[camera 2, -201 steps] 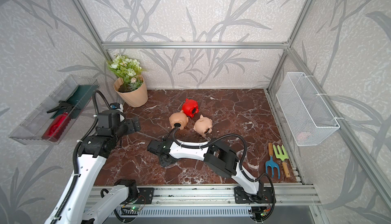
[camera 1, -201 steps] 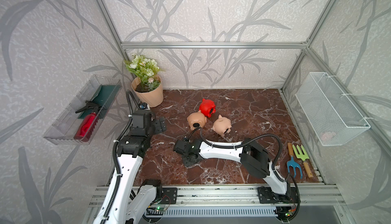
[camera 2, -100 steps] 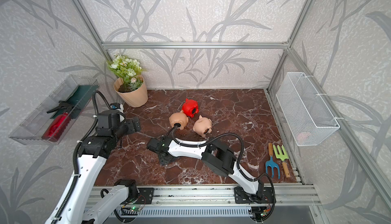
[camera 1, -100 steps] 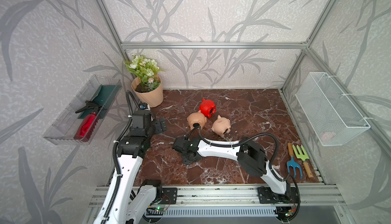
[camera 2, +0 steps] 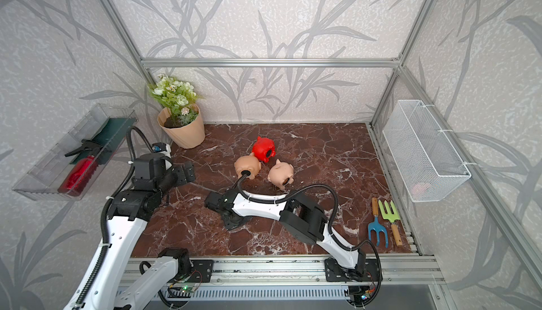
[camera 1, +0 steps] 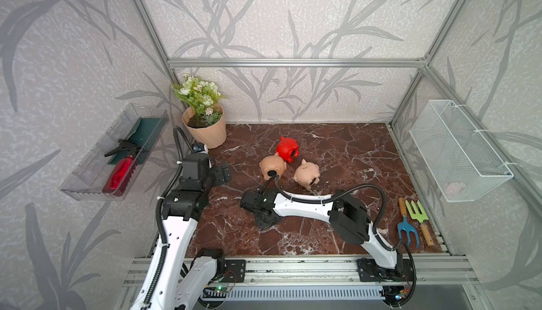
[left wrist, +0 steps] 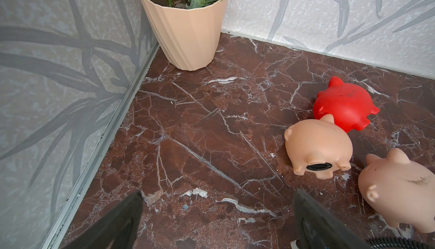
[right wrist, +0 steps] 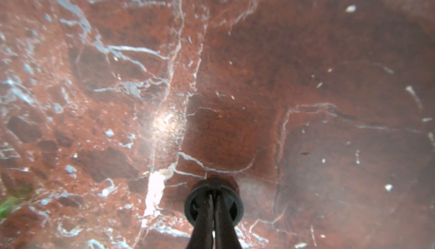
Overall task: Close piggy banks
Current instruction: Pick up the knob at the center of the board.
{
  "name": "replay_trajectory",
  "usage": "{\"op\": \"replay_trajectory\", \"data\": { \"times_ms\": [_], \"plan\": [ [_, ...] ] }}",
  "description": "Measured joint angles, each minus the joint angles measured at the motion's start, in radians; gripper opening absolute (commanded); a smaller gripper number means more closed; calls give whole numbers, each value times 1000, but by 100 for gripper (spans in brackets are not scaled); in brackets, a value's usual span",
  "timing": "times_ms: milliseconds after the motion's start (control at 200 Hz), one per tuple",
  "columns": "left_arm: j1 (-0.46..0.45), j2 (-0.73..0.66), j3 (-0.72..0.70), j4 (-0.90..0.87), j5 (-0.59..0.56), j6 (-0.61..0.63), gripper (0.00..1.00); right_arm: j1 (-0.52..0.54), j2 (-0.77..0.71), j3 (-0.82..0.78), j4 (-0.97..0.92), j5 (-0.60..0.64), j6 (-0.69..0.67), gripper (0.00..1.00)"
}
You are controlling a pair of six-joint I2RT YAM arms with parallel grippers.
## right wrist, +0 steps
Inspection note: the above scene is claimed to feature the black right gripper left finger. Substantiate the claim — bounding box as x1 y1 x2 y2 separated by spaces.
187 193 214 249

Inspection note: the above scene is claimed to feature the black round plug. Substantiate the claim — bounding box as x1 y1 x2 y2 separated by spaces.
184 176 244 227

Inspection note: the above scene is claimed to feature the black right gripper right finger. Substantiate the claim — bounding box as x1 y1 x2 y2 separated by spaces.
214 194 242 249

